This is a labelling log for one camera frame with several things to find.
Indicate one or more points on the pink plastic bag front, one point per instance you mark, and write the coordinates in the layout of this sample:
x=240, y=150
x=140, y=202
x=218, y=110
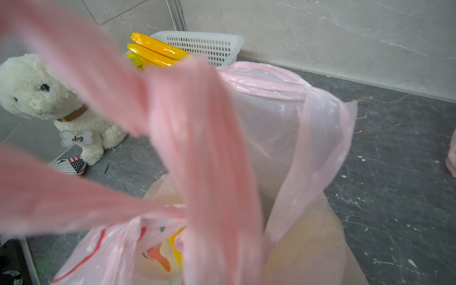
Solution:
x=188, y=114

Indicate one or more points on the orange yellow banana bunch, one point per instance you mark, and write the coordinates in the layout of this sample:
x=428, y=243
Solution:
x=145, y=50

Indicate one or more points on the pink strawberry plastic bag rear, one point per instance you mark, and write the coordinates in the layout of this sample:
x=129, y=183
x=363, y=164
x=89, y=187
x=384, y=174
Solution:
x=451, y=157

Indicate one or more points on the white plastic basket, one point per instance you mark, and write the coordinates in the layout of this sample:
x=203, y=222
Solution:
x=221, y=50

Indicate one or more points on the white plush toy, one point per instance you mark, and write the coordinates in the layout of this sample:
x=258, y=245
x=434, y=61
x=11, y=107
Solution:
x=29, y=90

